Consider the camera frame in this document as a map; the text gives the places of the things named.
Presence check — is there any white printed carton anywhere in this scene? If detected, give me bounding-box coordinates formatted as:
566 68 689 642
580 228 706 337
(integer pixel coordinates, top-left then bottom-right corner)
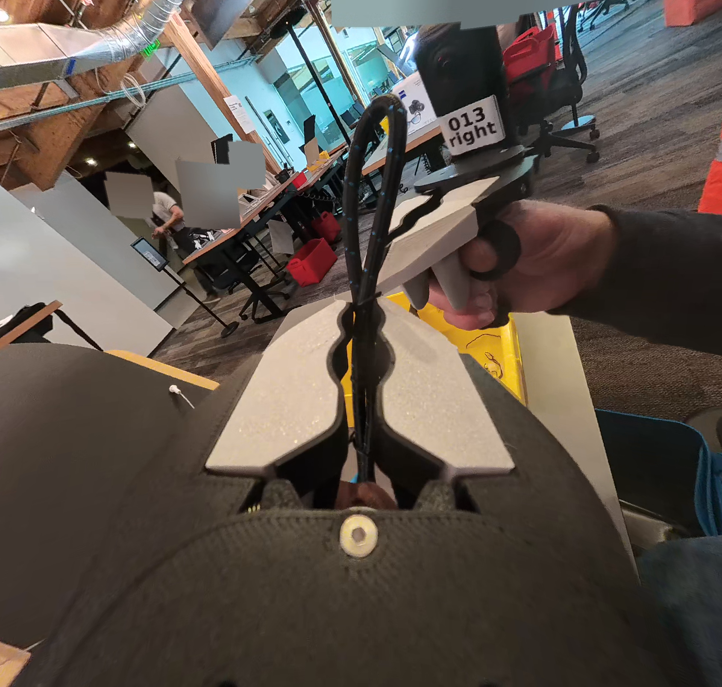
388 72 440 136

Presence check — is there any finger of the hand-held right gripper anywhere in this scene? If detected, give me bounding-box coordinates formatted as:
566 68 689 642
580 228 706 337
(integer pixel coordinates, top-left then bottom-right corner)
384 189 452 242
372 178 499 300

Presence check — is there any red plastic bin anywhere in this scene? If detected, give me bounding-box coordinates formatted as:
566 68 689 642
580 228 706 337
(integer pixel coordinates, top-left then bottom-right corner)
285 236 340 286
313 210 343 244

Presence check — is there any yellow plastic bin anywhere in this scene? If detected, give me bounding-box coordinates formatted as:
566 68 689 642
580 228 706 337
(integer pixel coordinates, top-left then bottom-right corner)
343 292 529 431

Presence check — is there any background wooden desk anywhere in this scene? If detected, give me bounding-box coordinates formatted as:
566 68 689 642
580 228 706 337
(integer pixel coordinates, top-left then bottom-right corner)
181 118 446 325

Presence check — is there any large silver air duct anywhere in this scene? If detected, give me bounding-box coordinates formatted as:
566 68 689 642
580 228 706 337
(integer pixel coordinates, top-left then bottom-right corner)
0 0 211 92

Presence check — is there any blue fabric seat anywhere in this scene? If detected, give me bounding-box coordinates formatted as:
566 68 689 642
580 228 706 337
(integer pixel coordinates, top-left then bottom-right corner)
595 408 722 537

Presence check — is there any person's right hand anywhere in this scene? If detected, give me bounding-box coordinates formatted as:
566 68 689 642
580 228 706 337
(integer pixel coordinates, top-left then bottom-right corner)
456 198 620 330

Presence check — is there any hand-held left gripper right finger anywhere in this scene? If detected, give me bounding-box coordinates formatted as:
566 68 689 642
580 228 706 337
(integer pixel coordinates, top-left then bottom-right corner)
370 300 517 483

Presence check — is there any dark monitor with wooden back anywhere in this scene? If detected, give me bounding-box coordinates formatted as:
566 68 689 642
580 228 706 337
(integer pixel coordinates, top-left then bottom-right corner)
0 342 223 649

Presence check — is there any black braided hdmi cable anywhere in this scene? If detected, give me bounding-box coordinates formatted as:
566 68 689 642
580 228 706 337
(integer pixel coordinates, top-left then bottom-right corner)
340 92 410 487

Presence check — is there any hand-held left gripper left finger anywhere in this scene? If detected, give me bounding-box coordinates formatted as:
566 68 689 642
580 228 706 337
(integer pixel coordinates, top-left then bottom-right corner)
205 300 350 480

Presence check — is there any small dark screen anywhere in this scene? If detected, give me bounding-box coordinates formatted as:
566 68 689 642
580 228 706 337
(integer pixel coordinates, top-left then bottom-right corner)
130 235 171 274

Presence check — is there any person's right forearm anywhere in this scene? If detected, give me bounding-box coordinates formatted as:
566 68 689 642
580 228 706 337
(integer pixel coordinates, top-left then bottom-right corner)
564 204 722 357

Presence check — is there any orange traffic cone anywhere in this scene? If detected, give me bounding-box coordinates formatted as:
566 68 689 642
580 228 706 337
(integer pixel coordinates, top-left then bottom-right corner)
698 155 722 216

